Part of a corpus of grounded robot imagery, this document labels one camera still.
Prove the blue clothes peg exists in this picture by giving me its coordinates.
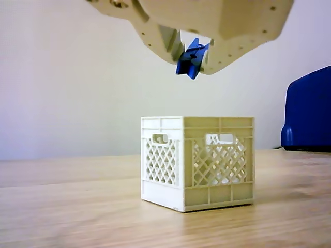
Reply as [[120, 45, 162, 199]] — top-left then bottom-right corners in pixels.
[[175, 38, 211, 81]]

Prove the small white lattice crate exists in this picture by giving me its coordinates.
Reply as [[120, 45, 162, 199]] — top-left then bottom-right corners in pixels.
[[140, 116, 256, 213]]

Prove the blue plastic object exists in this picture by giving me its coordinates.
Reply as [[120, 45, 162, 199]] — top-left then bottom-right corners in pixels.
[[274, 65, 331, 152]]

